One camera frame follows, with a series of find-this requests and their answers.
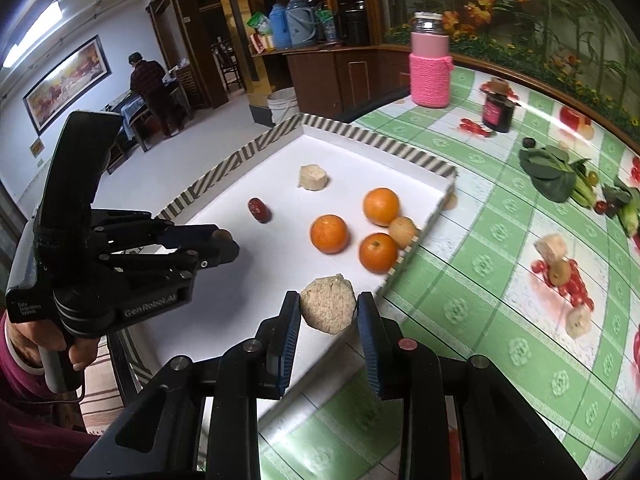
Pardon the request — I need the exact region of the dark jar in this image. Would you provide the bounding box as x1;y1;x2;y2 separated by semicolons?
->
481;80;518;134

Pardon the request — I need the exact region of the table with blue cloth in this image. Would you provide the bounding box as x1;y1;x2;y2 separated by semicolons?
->
102;87;191;153

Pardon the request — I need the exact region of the ceiling light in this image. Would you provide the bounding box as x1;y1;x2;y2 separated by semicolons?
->
2;0;63;68

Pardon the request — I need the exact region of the grey-blue thermos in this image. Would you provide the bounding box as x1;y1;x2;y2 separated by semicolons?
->
285;0;321;48

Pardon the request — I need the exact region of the blue thermos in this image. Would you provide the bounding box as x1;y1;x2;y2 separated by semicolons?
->
267;4;288;51

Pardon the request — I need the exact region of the wooden cabinet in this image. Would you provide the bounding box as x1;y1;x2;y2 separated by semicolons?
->
250;42;416;126

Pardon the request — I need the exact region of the white bucket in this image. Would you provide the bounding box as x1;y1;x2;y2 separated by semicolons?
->
266;87;299;126

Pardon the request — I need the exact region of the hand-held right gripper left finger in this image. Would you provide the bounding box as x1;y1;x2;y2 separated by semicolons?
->
70;290;303;480

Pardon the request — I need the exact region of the brown kiwi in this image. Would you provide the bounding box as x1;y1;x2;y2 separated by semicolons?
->
389;216;418;250
547;259;576;286

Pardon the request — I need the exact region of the person's left hand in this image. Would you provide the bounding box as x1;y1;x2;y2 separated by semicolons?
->
6;316;109;372

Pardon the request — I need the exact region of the striped cloth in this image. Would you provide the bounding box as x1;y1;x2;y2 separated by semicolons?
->
80;340;151;436

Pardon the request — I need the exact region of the artificial flower display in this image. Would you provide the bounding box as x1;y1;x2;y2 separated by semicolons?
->
380;0;640;131

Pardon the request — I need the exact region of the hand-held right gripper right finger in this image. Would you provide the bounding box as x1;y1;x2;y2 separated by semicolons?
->
355;291;588;480

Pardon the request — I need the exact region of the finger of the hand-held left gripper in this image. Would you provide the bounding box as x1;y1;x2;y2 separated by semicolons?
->
99;241;242;287
94;209;234;247

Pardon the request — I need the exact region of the clear plastic bottle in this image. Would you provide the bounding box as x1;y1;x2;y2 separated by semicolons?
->
317;7;338;43

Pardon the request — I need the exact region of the black kettle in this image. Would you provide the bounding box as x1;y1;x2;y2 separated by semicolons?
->
337;0;371;46

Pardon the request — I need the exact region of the pink knit-sleeved bottle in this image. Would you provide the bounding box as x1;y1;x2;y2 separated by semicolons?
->
409;11;453;109

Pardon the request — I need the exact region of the green package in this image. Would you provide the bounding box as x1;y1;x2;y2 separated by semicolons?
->
247;11;273;36

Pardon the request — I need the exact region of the wooden chair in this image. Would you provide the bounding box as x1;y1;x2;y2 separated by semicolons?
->
212;40;246;92

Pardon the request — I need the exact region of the white tray with striped rim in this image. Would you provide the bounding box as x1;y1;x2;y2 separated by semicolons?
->
107;112;458;426

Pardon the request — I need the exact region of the pale green leafy cabbage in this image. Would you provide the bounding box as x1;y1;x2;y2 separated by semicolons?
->
602;177;640;238

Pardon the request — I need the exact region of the framed wall painting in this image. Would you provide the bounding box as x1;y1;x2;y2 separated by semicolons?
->
22;35;112;136

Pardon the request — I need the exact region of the bok choy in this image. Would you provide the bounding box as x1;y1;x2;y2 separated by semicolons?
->
518;145;598;208

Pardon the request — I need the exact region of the person's left forearm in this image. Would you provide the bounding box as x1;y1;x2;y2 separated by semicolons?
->
0;350;101;480

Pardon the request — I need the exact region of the orange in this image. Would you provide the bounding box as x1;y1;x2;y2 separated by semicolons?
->
309;214;349;254
358;232;399;275
362;187;401;227

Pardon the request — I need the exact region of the green fruit-print tablecloth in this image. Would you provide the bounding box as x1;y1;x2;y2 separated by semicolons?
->
197;62;640;480

